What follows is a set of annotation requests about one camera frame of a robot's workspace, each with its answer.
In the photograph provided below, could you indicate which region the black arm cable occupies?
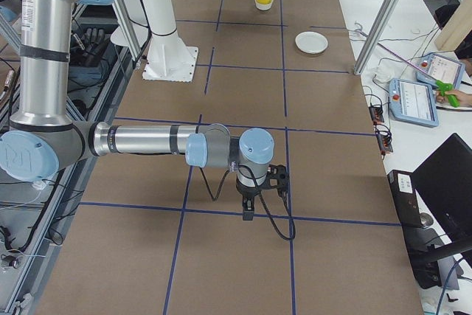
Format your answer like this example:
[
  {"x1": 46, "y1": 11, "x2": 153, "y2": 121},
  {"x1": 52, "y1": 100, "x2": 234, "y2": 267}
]
[{"x1": 198, "y1": 165, "x2": 296, "y2": 241}]

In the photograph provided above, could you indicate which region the operator forearm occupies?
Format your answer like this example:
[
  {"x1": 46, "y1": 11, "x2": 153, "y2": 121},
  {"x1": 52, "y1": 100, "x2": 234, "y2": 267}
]
[{"x1": 461, "y1": 93, "x2": 472, "y2": 107}]

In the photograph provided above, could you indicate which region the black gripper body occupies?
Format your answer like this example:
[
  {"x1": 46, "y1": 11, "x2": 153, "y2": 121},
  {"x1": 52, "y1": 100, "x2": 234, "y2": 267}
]
[{"x1": 236, "y1": 179, "x2": 263, "y2": 204}]

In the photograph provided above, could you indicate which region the far blue teach pendant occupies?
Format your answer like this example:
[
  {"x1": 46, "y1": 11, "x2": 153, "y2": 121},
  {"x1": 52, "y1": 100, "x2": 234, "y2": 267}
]
[{"x1": 416, "y1": 53, "x2": 465, "y2": 89}]

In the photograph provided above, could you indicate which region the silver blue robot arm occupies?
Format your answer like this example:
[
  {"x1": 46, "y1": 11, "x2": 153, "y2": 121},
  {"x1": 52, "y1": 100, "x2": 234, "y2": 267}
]
[{"x1": 1, "y1": 0, "x2": 274, "y2": 221}]

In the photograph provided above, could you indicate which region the green handled reacher grabber stick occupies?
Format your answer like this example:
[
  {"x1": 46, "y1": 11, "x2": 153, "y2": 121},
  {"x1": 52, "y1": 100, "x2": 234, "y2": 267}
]
[{"x1": 376, "y1": 42, "x2": 453, "y2": 92}]

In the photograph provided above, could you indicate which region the blue teach pendant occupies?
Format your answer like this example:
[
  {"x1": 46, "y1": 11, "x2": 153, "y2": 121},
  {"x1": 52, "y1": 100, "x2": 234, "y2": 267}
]
[
  {"x1": 389, "y1": 78, "x2": 439, "y2": 128},
  {"x1": 416, "y1": 53, "x2": 465, "y2": 89}
]

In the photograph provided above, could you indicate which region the orange circuit board lower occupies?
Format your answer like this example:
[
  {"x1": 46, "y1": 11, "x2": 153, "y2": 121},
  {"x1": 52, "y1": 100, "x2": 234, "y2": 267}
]
[{"x1": 374, "y1": 124, "x2": 393, "y2": 156}]

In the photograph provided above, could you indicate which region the black monitor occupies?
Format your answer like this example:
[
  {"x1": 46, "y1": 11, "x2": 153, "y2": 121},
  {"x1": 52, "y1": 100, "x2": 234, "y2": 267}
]
[{"x1": 400, "y1": 132, "x2": 472, "y2": 290}]

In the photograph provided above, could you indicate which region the orange circuit board upper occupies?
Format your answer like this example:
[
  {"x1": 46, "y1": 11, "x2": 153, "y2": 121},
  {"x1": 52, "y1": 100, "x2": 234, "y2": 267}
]
[{"x1": 369, "y1": 105, "x2": 384, "y2": 125}]

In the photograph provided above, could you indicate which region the white round plate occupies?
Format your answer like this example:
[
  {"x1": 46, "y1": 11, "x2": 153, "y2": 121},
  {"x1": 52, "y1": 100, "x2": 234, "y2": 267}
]
[{"x1": 295, "y1": 31, "x2": 328, "y2": 55}]

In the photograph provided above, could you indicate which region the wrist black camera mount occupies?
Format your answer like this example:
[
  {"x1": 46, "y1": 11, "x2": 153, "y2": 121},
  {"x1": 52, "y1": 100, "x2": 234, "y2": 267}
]
[{"x1": 264, "y1": 165, "x2": 289, "y2": 201}]

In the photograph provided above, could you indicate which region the orange circuit board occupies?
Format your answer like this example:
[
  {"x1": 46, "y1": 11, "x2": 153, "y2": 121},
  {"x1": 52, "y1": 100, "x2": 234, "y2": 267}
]
[
  {"x1": 369, "y1": 105, "x2": 384, "y2": 125},
  {"x1": 374, "y1": 124, "x2": 393, "y2": 156}
]

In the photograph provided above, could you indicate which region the black mini pc box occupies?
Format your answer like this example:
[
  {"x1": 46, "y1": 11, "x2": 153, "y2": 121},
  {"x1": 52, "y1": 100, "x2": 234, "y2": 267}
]
[{"x1": 387, "y1": 170, "x2": 422, "y2": 228}]

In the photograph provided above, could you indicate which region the near blue teach pendant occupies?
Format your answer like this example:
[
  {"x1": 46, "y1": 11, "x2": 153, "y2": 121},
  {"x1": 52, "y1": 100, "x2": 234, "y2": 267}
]
[{"x1": 389, "y1": 78, "x2": 439, "y2": 128}]

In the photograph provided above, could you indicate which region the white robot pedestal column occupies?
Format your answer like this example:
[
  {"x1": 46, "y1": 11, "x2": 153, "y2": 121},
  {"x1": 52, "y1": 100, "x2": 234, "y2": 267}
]
[{"x1": 110, "y1": 0, "x2": 199, "y2": 83}]

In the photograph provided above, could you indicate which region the aluminium frame post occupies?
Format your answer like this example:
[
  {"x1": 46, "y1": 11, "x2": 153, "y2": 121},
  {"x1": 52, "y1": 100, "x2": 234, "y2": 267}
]
[{"x1": 353, "y1": 0, "x2": 399, "y2": 75}]

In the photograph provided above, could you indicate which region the operator hand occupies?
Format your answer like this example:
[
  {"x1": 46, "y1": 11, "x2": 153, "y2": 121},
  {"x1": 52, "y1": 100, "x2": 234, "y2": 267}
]
[{"x1": 436, "y1": 89, "x2": 464, "y2": 107}]

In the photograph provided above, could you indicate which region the white small bowl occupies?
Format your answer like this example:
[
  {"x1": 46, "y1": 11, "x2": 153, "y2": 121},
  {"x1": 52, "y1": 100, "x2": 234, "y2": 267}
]
[{"x1": 254, "y1": 0, "x2": 274, "y2": 11}]

